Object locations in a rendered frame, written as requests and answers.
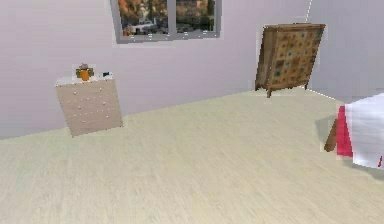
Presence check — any bed with white red cover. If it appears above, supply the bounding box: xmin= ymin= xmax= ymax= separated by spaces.
xmin=323 ymin=93 xmax=384 ymax=171

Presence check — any grey framed window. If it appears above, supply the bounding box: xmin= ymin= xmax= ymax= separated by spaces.
xmin=109 ymin=0 xmax=223 ymax=44

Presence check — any pale beige chest of drawers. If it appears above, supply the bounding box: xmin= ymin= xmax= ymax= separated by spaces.
xmin=55 ymin=75 xmax=124 ymax=138

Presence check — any brown patterned wooden cabinet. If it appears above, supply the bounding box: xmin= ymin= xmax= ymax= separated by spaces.
xmin=254 ymin=22 xmax=327 ymax=99

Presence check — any orange vase with plant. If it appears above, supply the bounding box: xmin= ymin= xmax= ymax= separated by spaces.
xmin=75 ymin=63 xmax=95 ymax=82

